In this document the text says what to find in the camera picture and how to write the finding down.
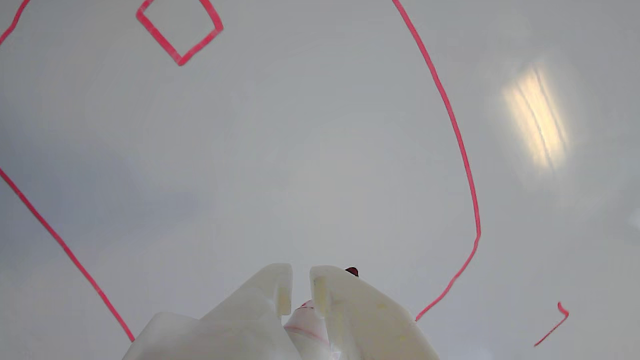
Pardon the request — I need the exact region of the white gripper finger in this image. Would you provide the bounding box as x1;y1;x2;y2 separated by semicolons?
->
122;263;302;360
309;265;442;360

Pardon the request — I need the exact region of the red whiteboard marker pen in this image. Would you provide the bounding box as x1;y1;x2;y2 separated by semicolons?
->
282;266;360;360

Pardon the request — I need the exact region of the large white whiteboard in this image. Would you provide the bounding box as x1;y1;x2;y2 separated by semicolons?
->
0;0;640;360

